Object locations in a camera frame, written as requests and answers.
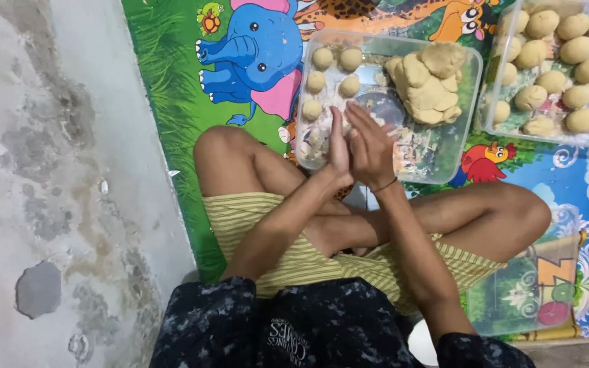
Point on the white round object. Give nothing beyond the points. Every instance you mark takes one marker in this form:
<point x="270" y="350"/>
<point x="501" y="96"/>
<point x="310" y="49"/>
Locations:
<point x="422" y="345"/>

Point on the large beige dough lump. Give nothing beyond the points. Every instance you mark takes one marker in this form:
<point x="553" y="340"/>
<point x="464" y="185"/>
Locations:
<point x="427" y="84"/>

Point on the dark patterned shirt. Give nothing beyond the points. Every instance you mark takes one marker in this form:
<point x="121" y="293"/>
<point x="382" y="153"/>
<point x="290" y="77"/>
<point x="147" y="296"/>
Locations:
<point x="315" y="327"/>

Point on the person's left hand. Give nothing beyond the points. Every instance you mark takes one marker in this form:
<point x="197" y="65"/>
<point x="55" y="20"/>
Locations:
<point x="339" y="158"/>

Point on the clear plastic container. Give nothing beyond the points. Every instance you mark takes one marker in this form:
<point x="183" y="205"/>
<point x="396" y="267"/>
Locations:
<point x="427" y="148"/>

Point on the clear plastic storage box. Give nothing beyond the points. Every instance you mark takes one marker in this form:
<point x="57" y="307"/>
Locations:
<point x="489" y="128"/>

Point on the person's right fingers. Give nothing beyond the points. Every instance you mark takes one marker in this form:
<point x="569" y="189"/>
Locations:
<point x="368" y="125"/>

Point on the person's left fingers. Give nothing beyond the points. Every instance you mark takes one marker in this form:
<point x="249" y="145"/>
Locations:
<point x="337" y="130"/>

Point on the yellow striped shorts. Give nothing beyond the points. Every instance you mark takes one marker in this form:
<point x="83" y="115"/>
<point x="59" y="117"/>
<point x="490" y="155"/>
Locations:
<point x="299" y="266"/>

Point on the colourful animal play mat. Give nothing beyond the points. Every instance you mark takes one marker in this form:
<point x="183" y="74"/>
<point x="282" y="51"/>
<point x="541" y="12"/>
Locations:
<point x="182" y="76"/>

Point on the clear plastic lid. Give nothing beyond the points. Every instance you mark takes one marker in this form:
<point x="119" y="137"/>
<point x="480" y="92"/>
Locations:
<point x="519" y="291"/>

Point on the person's right hand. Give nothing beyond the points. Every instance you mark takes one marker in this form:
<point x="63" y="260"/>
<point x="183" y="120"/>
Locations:
<point x="374" y="153"/>

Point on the person's leg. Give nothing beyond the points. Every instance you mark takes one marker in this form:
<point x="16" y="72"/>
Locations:
<point x="483" y="214"/>
<point x="233" y="163"/>

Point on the person's left leg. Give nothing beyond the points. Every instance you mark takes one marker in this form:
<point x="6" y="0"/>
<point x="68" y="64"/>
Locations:
<point x="233" y="163"/>

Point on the person's right leg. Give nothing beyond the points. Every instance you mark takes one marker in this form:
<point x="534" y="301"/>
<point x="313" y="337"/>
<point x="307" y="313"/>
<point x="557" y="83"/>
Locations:
<point x="483" y="214"/>

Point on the small beige dough ball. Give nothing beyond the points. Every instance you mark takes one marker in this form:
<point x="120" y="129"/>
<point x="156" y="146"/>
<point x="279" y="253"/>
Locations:
<point x="350" y="59"/>
<point x="316" y="82"/>
<point x="312" y="109"/>
<point x="349" y="86"/>
<point x="322" y="58"/>

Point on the batch of rolled dough balls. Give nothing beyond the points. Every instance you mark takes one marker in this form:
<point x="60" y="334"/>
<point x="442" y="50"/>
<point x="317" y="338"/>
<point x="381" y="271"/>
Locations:
<point x="575" y="51"/>

